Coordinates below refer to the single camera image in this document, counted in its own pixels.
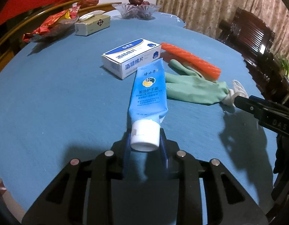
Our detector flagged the glass snack dish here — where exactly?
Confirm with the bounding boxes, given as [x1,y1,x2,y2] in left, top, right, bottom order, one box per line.
[28,16,79,43]

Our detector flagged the pale green rubber glove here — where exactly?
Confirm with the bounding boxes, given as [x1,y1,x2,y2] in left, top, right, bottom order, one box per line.
[165,59,229,105]

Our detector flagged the floral beige curtain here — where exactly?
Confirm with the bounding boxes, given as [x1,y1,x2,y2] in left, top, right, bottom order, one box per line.
[157,0,289,60]

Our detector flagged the tissue box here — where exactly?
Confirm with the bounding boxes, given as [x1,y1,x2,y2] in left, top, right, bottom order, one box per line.
[75,10,111,36]

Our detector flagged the red snack packet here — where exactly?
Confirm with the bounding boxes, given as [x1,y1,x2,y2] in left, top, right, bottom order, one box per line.
[22,6,80,42]

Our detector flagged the blue hand cream tube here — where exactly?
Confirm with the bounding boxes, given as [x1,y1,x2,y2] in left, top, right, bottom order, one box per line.
[129,59,168,152]

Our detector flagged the glass fruit bowl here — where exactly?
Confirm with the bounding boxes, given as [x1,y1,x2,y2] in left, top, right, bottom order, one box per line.
[112,3,162,20]

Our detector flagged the blue table cloth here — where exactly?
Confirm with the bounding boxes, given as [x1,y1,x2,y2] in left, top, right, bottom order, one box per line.
[0,19,276,212]

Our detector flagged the white tissue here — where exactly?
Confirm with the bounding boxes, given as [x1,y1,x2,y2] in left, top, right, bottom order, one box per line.
[221,89,236,107]

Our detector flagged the wooden chair back rail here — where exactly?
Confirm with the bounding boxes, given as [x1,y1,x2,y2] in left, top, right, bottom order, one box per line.
[0,0,86,52]

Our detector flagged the blue white cotton pad box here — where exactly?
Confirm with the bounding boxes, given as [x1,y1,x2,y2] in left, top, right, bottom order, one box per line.
[102,39,161,79]

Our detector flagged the dark wooden armchair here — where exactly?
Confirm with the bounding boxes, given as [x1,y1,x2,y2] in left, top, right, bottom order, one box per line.
[218,8,289,108]

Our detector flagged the green potted plant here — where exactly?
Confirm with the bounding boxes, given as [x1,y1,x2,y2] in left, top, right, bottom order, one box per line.
[275,53,289,76]

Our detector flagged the orange foam net long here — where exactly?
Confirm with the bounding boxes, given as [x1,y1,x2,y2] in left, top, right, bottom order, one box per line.
[161,43,221,80]

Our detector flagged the dark red apples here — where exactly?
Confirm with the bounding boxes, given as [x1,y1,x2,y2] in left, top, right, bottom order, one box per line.
[129,0,150,6]

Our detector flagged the clear plastic cup lid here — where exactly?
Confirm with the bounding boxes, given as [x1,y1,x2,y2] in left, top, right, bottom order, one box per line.
[232,80,249,99]

